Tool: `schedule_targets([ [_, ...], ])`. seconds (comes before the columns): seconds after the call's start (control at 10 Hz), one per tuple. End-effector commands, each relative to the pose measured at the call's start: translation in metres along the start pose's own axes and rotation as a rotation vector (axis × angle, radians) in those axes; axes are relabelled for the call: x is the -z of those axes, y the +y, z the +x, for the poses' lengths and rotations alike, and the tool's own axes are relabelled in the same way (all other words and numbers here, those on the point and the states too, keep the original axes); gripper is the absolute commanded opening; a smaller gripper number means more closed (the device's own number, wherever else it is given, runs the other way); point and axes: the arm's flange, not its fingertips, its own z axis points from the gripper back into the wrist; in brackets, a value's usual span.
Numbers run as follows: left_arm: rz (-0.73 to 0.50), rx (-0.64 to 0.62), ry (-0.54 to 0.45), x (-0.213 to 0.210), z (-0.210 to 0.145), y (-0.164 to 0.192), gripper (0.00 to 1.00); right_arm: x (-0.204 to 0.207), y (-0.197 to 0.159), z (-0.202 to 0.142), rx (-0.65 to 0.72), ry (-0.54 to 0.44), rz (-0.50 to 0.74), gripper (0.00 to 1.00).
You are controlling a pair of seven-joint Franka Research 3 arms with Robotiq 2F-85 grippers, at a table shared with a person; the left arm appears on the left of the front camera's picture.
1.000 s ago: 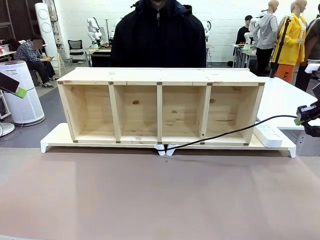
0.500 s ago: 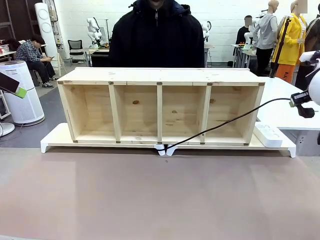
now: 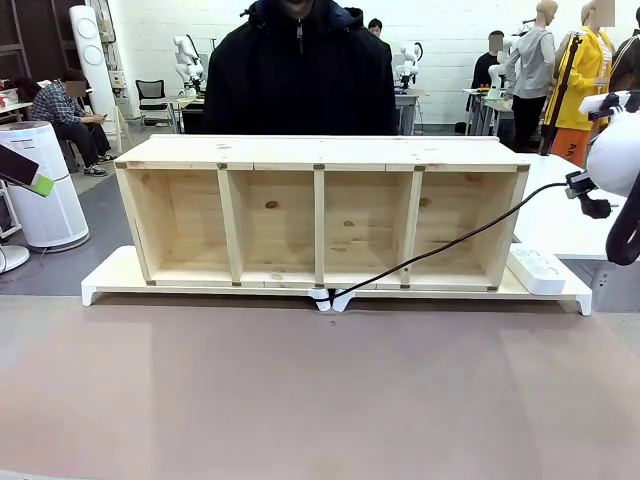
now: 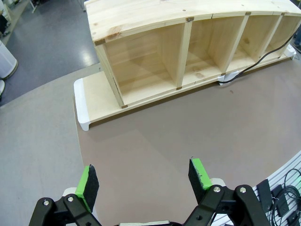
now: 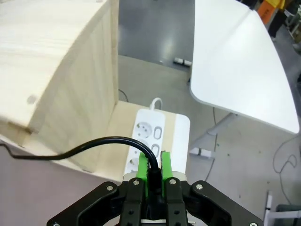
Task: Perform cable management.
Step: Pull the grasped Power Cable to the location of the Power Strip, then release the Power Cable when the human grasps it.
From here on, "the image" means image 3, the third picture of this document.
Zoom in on black power cable with plug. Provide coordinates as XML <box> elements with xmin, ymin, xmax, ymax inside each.
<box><xmin>312</xmin><ymin>181</ymin><xmax>613</xmax><ymax>308</ymax></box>

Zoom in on white table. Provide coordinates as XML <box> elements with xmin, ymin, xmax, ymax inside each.
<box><xmin>509</xmin><ymin>152</ymin><xmax>640</xmax><ymax>261</ymax></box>

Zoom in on white cylindrical air purifier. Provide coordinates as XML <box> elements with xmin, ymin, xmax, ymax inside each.
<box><xmin>0</xmin><ymin>121</ymin><xmax>91</xmax><ymax>252</ymax></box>

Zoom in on seated person plaid shirt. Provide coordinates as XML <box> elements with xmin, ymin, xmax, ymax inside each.
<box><xmin>13</xmin><ymin>69</ymin><xmax>117</xmax><ymax>178</ymax></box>

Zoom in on white fan base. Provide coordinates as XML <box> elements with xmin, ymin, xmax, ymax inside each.
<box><xmin>0</xmin><ymin>242</ymin><xmax>32</xmax><ymax>274</ymax></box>

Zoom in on white power strip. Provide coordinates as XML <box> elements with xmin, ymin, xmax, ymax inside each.
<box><xmin>508</xmin><ymin>246</ymin><xmax>568</xmax><ymax>296</ymax></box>

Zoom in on black tripod pole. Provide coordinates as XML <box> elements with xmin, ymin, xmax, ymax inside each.
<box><xmin>538</xmin><ymin>29</ymin><xmax>586</xmax><ymax>156</ymax></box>

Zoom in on mannequin in yellow coat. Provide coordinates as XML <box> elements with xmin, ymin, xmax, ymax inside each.
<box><xmin>542</xmin><ymin>0</ymin><xmax>617</xmax><ymax>169</ymax></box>

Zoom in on wooden riser white legs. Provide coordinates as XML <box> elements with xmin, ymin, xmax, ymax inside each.
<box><xmin>81</xmin><ymin>247</ymin><xmax>333</xmax><ymax>314</ymax></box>
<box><xmin>332</xmin><ymin>248</ymin><xmax>593</xmax><ymax>317</ymax></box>

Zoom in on tall white air conditioner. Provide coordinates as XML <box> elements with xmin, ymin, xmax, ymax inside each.
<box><xmin>68</xmin><ymin>4</ymin><xmax>117</xmax><ymax>120</ymax></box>

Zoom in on mannequin in grey hoodie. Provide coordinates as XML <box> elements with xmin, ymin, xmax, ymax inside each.
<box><xmin>501</xmin><ymin>0</ymin><xmax>559</xmax><ymax>152</ymax></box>

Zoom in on mannequin in dark jacket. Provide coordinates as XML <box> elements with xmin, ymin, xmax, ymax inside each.
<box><xmin>607</xmin><ymin>27</ymin><xmax>640</xmax><ymax>94</ymax></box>

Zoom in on black office chair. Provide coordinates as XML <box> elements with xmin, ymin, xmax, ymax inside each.
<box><xmin>135</xmin><ymin>78</ymin><xmax>175</xmax><ymax>127</ymax></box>

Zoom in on person in black sweater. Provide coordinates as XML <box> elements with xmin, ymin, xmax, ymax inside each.
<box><xmin>471</xmin><ymin>29</ymin><xmax>507</xmax><ymax>101</ymax></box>

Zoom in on black background table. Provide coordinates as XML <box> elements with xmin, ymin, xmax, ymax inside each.
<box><xmin>178</xmin><ymin>94</ymin><xmax>207</xmax><ymax>135</ymax></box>

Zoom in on wooden four-compartment shelf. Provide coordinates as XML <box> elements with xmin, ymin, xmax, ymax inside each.
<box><xmin>113</xmin><ymin>133</ymin><xmax>532</xmax><ymax>293</ymax></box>

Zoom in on person in black hooded coat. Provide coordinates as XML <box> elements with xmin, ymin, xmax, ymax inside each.
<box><xmin>202</xmin><ymin>0</ymin><xmax>399</xmax><ymax>137</ymax></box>

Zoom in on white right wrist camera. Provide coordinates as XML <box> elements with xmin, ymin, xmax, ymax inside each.
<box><xmin>578</xmin><ymin>90</ymin><xmax>640</xmax><ymax>122</ymax></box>

